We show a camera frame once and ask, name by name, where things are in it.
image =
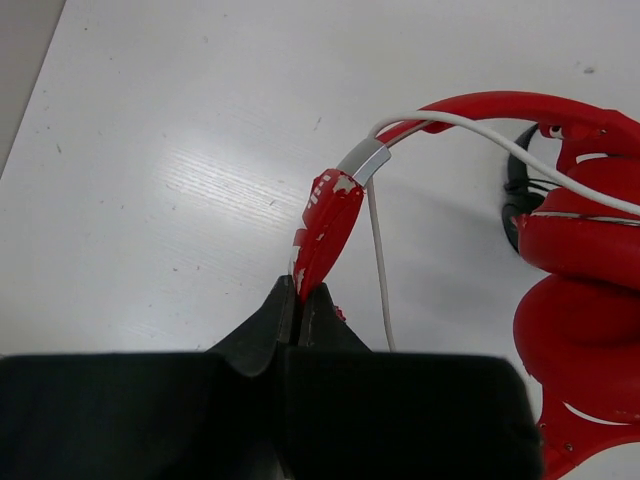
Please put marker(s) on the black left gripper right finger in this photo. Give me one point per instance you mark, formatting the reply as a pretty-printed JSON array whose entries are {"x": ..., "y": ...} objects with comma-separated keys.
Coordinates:
[{"x": 347, "y": 412}]

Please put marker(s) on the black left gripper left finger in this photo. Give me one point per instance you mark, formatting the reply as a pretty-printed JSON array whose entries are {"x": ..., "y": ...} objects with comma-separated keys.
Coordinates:
[{"x": 153, "y": 415}]

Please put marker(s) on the red over-ear headphones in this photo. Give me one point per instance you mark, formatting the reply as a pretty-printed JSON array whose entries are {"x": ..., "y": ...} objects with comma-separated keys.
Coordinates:
[{"x": 577, "y": 330}]

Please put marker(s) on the left black headphones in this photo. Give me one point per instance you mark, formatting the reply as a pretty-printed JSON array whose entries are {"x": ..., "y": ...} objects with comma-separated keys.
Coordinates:
[{"x": 522, "y": 195}]

